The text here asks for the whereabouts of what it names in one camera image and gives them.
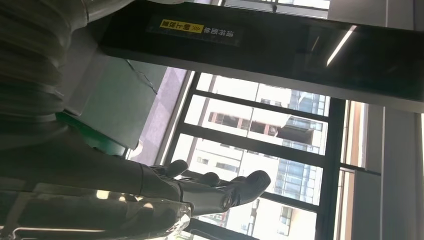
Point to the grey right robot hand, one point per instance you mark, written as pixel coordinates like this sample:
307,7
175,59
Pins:
82,185

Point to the green conveyor belt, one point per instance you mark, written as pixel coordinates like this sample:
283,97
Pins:
96,139

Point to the white conveyor end cap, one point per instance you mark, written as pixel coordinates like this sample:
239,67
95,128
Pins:
135,150

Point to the black inbound scanner machine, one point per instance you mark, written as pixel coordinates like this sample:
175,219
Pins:
265,59

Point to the yellow warning label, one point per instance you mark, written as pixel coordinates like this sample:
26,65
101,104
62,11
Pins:
180,26

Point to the window with dark frame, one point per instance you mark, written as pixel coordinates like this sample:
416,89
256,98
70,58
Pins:
232,86

